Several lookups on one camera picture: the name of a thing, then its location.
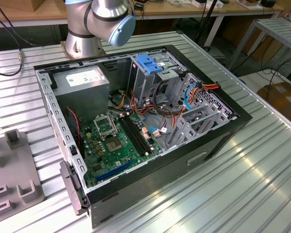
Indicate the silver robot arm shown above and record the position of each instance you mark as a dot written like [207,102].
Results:
[104,14]

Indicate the black RAM slot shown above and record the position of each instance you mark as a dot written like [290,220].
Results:
[140,134]
[131,137]
[137,135]
[134,136]

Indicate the grey metal drive cage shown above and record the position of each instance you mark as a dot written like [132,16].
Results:
[145,87]

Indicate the green motherboard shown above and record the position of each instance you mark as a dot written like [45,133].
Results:
[126,155]

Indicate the CPU socket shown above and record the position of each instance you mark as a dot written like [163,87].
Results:
[112,145]

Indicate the blue plastic drive latch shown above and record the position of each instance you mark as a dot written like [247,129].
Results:
[148,64]

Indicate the black open PC case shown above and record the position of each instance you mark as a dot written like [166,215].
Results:
[160,174]

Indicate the blue expansion slot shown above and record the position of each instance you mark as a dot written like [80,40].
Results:
[115,170]

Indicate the grey power supply unit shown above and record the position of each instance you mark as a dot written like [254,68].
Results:
[82,97]

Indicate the brown cardboard box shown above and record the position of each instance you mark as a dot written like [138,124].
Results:
[46,4]
[281,97]

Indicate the grey parts rack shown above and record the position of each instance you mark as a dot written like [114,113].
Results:
[14,167]

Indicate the wooden desk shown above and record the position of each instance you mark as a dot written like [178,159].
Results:
[26,15]

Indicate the metal slat side table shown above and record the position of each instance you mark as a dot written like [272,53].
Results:
[281,31]

